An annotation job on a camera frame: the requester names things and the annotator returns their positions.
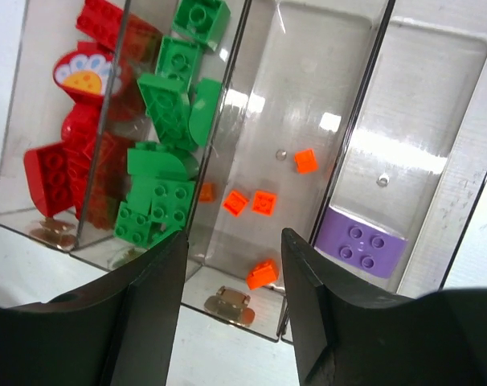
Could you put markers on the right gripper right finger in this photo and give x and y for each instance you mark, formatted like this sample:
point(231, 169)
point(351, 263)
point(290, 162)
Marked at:
point(347, 331)

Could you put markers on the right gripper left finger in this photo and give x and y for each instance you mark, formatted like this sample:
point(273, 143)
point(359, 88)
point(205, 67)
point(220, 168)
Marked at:
point(116, 330)

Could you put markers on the purple lego brick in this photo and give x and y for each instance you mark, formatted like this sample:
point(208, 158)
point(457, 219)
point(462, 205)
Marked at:
point(359, 244)

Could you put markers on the red round lego piece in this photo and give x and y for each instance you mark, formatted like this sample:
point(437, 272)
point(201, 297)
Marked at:
point(57, 177)

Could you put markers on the red flower lego piece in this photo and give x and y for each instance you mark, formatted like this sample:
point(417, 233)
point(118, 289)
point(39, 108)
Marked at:
point(84, 74)

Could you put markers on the green lego brick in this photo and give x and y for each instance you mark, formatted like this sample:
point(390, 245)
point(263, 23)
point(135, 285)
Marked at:
point(153, 209)

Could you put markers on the small orange lego brick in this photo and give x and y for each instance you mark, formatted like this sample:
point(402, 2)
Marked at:
point(306, 161)

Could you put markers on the red long lego brick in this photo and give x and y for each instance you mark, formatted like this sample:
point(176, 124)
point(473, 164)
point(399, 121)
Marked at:
point(100, 20)

